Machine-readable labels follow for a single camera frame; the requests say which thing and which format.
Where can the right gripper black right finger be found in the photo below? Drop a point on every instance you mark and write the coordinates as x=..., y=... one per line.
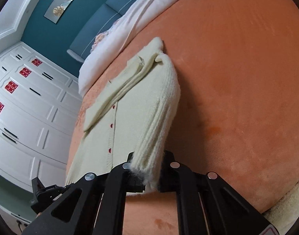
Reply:
x=207, y=204

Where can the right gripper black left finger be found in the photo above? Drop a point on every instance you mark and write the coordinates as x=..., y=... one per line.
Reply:
x=92, y=205

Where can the cream knit cardigan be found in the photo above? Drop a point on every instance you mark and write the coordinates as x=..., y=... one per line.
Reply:
x=132, y=115

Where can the cream fluffy rug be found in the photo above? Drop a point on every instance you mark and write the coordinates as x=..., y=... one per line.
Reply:
x=285, y=212

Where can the white panelled wardrobe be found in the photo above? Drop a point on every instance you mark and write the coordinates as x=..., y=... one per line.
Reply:
x=39, y=105

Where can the teal upholstered headboard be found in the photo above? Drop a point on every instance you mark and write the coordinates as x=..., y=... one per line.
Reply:
x=99, y=22

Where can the orange plush bed blanket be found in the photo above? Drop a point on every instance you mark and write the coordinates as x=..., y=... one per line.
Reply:
x=238, y=68

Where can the pale pink duvet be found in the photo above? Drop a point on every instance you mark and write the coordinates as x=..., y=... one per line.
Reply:
x=109, y=44

